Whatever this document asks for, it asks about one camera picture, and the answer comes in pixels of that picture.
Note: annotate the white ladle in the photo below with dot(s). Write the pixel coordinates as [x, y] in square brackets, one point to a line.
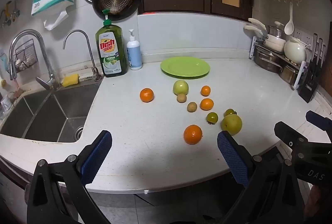
[288, 28]

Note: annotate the small steel pot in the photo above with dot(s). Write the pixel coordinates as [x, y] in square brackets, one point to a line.
[289, 74]

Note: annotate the white saucepan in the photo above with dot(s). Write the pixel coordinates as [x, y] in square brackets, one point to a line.
[273, 43]

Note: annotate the white kettle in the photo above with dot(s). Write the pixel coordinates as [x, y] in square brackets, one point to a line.
[295, 51]

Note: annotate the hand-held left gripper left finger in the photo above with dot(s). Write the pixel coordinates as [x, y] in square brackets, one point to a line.
[97, 155]

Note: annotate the steel sink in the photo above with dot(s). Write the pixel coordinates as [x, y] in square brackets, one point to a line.
[51, 115]

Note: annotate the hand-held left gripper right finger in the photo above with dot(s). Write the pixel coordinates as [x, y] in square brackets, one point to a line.
[230, 155]

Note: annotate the white pump bottle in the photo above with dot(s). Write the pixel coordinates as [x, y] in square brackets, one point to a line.
[134, 54]

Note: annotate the large steel pot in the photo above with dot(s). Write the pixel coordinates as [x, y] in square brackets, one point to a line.
[267, 60]

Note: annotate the large orange mandarin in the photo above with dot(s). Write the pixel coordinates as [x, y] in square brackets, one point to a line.
[193, 134]

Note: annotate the white plastic bag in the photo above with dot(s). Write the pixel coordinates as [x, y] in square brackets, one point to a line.
[55, 20]

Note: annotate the yellow sponge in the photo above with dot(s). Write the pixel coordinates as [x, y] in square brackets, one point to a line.
[70, 80]

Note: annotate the small green tomato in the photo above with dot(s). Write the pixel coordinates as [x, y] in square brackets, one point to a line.
[229, 112]
[212, 117]

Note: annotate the black knife block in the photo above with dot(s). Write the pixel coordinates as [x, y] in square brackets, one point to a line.
[310, 81]

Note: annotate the yellow-green pear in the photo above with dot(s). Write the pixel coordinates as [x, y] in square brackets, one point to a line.
[231, 124]

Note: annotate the slim gooseneck faucet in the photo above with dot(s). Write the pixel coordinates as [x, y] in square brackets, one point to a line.
[89, 52]

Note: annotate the large steel faucet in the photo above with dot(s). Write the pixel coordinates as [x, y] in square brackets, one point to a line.
[44, 58]

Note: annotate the green plate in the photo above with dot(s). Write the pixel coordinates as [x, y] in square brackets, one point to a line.
[185, 67]

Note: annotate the white wall outlets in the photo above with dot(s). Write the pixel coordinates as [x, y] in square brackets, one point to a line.
[304, 35]

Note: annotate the wall water valves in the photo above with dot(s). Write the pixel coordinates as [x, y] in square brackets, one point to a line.
[9, 12]

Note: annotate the small orange mandarin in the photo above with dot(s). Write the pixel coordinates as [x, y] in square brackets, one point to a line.
[205, 90]

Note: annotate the large green apple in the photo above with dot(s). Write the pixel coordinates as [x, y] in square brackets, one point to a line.
[180, 87]

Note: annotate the lidded steel pot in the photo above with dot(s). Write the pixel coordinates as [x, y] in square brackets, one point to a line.
[275, 30]

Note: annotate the steel pot rack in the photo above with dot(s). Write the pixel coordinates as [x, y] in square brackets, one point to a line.
[298, 76]

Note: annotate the green dish soap bottle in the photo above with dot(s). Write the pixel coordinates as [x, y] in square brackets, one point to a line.
[111, 50]

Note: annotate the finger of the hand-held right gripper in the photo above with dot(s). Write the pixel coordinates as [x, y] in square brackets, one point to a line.
[288, 133]
[319, 120]

